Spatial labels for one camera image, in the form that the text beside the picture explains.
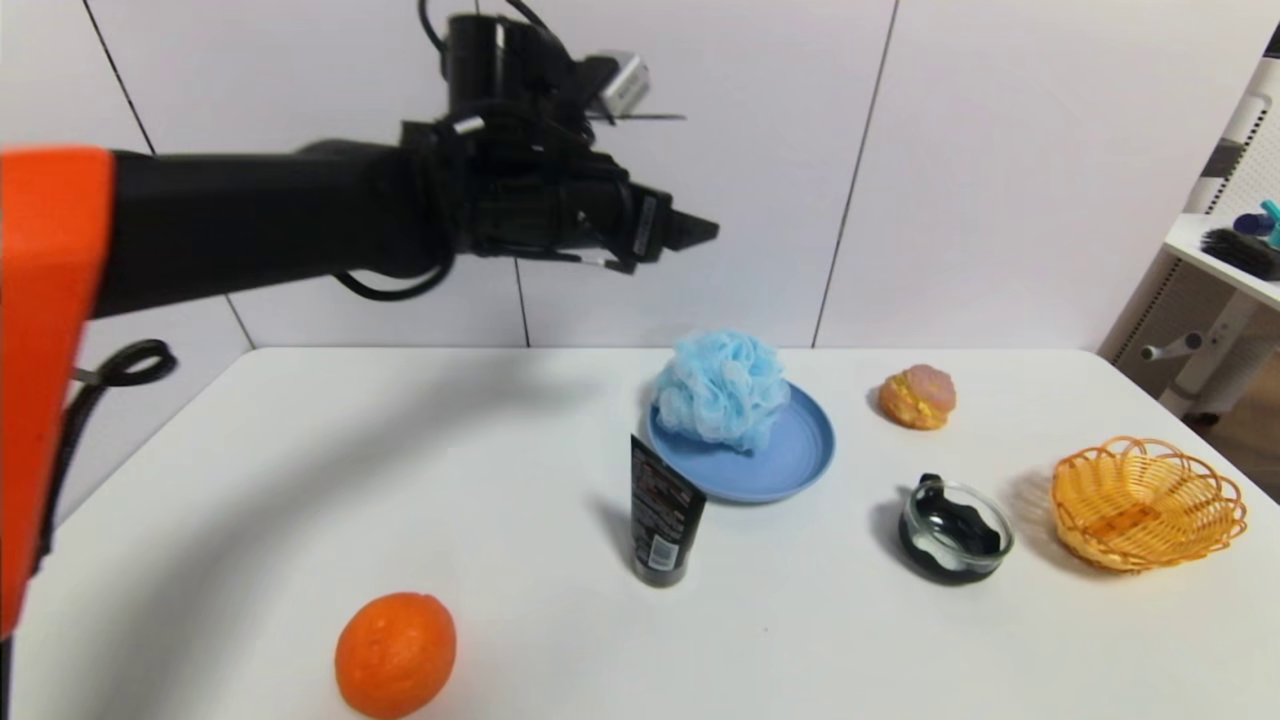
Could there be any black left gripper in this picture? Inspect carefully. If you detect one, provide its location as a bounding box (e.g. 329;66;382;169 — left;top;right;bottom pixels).
536;177;720;265

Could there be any blue mesh bath loofah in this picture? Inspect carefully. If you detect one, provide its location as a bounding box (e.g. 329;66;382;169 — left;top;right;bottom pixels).
652;330;791;453

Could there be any blue plastic plate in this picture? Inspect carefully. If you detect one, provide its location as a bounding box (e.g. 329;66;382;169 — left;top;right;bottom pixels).
645;380;836;504

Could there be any cream puff pastry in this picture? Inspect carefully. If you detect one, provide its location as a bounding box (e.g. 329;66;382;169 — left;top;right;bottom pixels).
878;365;957;431

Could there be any black squeeze tube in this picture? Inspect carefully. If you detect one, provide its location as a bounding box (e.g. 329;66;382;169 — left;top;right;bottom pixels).
629;432;707;588

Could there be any glass jar with black base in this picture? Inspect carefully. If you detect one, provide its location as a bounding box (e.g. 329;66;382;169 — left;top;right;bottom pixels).
898;474;1015;585

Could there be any orange fruit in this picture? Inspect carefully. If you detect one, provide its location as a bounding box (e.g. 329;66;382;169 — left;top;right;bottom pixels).
334;592;458;720

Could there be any yellow woven basket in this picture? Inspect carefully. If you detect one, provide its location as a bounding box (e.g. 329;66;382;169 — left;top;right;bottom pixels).
1051;435;1248;573

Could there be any white side desk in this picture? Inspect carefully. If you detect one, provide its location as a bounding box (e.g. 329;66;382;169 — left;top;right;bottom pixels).
1138;215;1280;426

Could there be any black hair brush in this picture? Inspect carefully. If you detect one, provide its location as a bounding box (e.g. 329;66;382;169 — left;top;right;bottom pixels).
1199;229;1280;283

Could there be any white pegboard panel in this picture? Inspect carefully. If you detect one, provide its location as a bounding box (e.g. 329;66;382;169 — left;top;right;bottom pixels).
1183;60;1280;223

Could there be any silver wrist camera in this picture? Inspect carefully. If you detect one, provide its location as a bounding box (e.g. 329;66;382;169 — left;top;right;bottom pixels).
588;50;653;119

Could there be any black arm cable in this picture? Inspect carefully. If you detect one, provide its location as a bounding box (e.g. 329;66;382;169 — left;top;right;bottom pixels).
333;250;457;302

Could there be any black looped cable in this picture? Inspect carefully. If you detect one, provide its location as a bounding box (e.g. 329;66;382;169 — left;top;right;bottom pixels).
35;339;178;576

